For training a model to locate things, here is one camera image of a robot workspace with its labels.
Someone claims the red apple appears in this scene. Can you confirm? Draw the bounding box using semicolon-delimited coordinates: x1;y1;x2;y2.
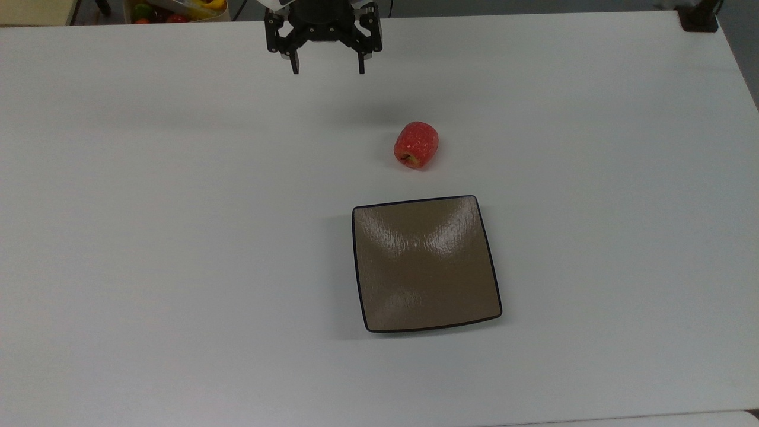
393;121;441;170

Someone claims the wooden board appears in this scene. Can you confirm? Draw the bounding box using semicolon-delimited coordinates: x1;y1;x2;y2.
0;0;82;27

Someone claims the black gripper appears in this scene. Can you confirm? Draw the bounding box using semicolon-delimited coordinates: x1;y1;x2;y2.
264;0;384;75

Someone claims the black camera stand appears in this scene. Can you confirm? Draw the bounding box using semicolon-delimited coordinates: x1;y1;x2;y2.
678;0;723;33

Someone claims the square brown ceramic plate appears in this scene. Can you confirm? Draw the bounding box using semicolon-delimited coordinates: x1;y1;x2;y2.
352;195;503;334

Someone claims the box of toy fruit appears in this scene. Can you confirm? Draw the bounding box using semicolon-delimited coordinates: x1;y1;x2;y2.
123;0;231;25

